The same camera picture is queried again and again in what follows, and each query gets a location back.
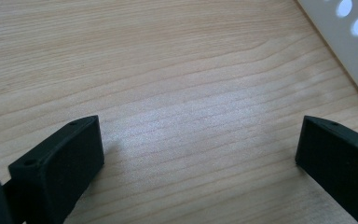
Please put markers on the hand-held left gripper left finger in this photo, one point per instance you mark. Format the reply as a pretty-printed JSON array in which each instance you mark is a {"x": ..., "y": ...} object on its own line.
[{"x": 56, "y": 168}]

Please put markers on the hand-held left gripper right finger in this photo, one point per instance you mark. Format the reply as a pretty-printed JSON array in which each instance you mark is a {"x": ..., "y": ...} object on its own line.
[{"x": 338, "y": 161}]

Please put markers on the white perforated panel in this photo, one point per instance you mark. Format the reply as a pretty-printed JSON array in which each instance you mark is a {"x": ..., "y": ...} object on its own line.
[{"x": 332, "y": 28}]

